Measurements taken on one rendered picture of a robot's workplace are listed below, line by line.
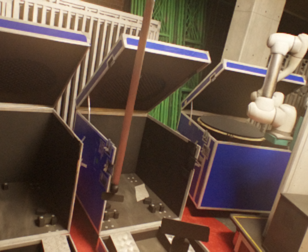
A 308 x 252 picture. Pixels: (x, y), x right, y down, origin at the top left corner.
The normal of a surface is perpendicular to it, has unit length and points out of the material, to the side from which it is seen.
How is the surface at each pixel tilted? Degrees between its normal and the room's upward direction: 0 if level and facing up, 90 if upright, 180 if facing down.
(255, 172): 90
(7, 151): 90
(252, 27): 90
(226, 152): 90
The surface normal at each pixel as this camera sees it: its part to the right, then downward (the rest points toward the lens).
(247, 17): -0.81, -0.01
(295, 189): 0.21, 0.30
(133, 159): 0.49, 0.33
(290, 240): -0.96, -0.13
